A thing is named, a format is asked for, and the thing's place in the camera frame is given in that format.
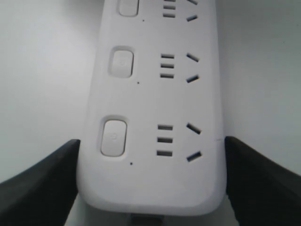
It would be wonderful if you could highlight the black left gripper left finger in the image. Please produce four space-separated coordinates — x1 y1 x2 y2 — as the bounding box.
0 139 80 226

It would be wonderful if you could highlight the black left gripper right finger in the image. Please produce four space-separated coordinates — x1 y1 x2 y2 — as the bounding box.
225 137 301 226

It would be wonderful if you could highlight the white five-outlet power strip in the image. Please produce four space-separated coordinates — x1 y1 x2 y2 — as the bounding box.
77 0 226 217

